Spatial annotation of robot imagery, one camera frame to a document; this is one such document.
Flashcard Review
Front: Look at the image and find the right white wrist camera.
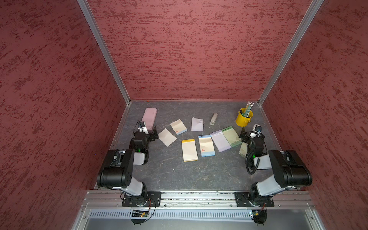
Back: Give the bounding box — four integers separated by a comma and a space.
252, 124, 263, 133

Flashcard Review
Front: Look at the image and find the aluminium rail frame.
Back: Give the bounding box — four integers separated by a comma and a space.
72, 190, 325, 230

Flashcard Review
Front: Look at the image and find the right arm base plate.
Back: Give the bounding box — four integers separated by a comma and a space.
234, 192, 275, 208

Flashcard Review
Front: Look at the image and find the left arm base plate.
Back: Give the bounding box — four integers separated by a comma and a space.
122, 191, 162, 208

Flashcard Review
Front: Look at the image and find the green memo pad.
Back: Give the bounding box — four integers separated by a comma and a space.
221, 126, 242, 148

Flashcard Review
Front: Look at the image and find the pink pencil case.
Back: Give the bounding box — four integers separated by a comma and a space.
141, 108, 157, 131

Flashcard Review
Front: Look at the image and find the torn blue-edged beige page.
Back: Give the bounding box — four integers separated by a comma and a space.
170, 119, 187, 135

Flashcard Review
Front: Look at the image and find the bundle of pencils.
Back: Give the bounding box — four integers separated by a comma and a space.
241, 101, 254, 117

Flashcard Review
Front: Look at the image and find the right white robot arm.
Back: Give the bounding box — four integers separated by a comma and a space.
239, 131, 312, 207

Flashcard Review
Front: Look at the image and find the torn green memo page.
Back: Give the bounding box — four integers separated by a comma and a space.
239, 142, 248, 158

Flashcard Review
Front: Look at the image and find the yellow pencil cup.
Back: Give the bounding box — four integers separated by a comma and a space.
235, 108, 253, 127

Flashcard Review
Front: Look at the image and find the yellow-top beige memo pad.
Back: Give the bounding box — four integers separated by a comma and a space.
181, 139, 198, 162

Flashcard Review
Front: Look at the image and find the purple grid memo pad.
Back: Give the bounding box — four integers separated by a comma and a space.
210, 130, 232, 152

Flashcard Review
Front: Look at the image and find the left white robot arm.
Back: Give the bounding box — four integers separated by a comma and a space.
96, 127, 158, 206

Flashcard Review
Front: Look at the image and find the blue-edged beige memo pad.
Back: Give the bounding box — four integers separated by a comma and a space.
198, 135, 215, 157

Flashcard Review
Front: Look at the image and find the torn plain beige page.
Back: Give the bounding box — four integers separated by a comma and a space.
158, 129, 177, 147

